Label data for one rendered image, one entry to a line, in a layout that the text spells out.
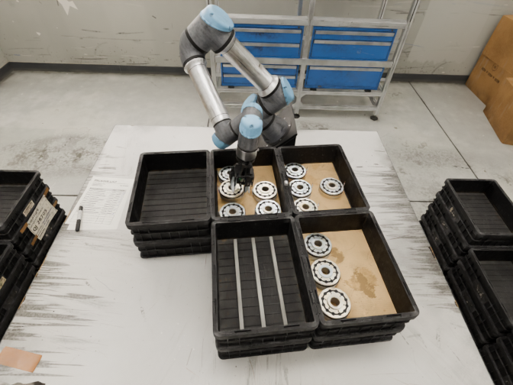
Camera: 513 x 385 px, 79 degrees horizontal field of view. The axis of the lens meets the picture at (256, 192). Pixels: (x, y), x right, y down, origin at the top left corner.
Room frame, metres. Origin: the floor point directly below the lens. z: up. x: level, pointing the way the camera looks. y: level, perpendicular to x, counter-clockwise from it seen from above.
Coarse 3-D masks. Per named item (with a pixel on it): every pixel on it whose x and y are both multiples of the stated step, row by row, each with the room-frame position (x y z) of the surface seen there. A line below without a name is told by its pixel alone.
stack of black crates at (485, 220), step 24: (456, 192) 1.21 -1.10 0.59; (480, 192) 1.32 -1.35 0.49; (504, 192) 1.23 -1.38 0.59; (432, 216) 1.23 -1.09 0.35; (456, 216) 1.10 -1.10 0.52; (480, 216) 1.13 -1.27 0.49; (504, 216) 1.12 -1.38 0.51; (432, 240) 1.12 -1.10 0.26; (456, 240) 1.01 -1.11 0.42; (480, 240) 0.94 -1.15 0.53; (504, 240) 0.94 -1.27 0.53; (456, 264) 0.93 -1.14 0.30
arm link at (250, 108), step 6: (252, 102) 1.02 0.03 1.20; (246, 108) 0.99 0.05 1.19; (252, 108) 0.97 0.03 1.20; (258, 108) 0.98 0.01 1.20; (240, 114) 0.97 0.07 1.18; (246, 114) 0.95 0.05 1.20; (252, 114) 0.94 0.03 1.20; (258, 114) 0.96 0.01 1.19; (234, 120) 0.97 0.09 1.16; (240, 120) 0.95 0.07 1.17; (234, 126) 0.95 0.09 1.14
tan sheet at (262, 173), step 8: (256, 168) 1.07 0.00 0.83; (264, 168) 1.07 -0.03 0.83; (272, 168) 1.07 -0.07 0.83; (256, 176) 1.01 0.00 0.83; (264, 176) 1.01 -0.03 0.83; (272, 176) 1.02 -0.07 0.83; (248, 192) 0.91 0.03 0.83; (240, 200) 0.86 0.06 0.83; (248, 200) 0.87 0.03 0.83; (248, 208) 0.82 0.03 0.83
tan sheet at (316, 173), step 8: (312, 168) 1.09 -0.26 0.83; (320, 168) 1.09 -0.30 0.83; (328, 168) 1.09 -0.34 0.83; (312, 176) 1.03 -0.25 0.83; (320, 176) 1.03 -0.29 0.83; (328, 176) 1.04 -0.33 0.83; (336, 176) 1.04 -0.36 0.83; (312, 192) 0.93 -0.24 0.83; (344, 192) 0.94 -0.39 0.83; (312, 200) 0.88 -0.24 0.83; (320, 200) 0.89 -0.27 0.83; (328, 200) 0.89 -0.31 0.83; (336, 200) 0.89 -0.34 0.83; (344, 200) 0.89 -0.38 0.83; (320, 208) 0.84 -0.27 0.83; (328, 208) 0.85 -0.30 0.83; (336, 208) 0.85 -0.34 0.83; (344, 208) 0.85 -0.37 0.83
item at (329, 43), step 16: (320, 32) 2.81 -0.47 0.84; (336, 32) 2.81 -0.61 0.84; (352, 32) 2.82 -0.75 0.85; (368, 32) 2.83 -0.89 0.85; (384, 32) 2.84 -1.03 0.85; (320, 48) 2.82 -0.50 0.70; (336, 48) 2.83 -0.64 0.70; (352, 48) 2.83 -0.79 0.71; (368, 48) 2.84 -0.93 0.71; (384, 48) 2.85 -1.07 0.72; (320, 80) 2.82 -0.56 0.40; (336, 80) 2.83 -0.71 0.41; (352, 80) 2.83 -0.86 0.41; (368, 80) 2.84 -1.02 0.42
